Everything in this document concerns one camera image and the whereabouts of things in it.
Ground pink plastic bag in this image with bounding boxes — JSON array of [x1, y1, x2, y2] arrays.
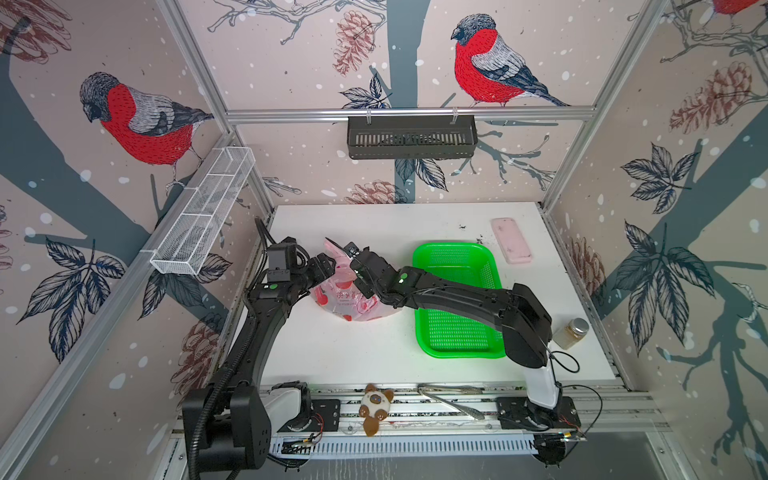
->
[[311, 239, 396, 322]]

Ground green plastic basket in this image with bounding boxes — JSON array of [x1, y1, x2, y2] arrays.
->
[[412, 242, 505, 359]]

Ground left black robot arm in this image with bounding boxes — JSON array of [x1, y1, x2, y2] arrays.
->
[[182, 245, 336, 479]]

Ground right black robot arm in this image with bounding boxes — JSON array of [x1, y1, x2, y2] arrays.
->
[[343, 243, 561, 411]]

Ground brown plush toy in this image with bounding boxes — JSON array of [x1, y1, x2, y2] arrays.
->
[[358, 384, 394, 437]]

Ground small glass jar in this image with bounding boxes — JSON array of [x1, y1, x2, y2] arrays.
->
[[553, 318, 590, 350]]

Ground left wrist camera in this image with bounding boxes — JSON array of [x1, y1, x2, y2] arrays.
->
[[266, 237, 298, 283]]

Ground white wire mesh shelf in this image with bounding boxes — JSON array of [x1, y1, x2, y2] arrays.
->
[[150, 146, 255, 275]]

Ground black hanging wall basket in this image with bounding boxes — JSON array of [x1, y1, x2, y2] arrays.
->
[[347, 115, 478, 160]]

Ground grey flat cable strip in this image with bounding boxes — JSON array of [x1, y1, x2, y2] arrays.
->
[[417, 383, 486, 421]]

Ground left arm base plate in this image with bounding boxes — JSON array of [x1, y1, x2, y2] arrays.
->
[[279, 399, 341, 433]]

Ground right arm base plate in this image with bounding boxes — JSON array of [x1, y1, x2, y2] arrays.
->
[[495, 396, 581, 432]]

